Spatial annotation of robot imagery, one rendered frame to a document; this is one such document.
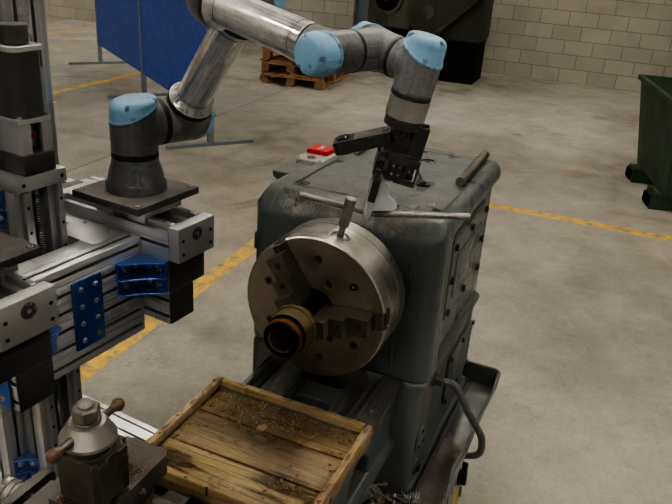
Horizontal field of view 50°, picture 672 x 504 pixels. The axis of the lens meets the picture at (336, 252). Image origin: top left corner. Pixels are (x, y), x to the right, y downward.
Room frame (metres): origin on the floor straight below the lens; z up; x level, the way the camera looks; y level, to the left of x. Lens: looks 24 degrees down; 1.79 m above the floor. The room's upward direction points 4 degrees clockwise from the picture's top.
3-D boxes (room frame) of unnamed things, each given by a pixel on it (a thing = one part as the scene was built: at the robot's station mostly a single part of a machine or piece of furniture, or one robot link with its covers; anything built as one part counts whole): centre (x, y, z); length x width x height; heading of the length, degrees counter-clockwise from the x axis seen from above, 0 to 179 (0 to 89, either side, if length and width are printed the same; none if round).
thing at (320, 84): (9.61, 0.55, 0.22); 1.25 x 0.86 x 0.44; 163
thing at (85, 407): (0.80, 0.33, 1.17); 0.04 x 0.04 x 0.03
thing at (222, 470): (1.09, 0.12, 0.89); 0.36 x 0.30 x 0.04; 68
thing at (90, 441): (0.80, 0.33, 1.13); 0.08 x 0.08 x 0.03
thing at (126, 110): (1.73, 0.51, 1.33); 0.13 x 0.12 x 0.14; 137
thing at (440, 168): (1.72, -0.12, 1.06); 0.59 x 0.48 x 0.39; 158
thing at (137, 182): (1.72, 0.52, 1.21); 0.15 x 0.15 x 0.10
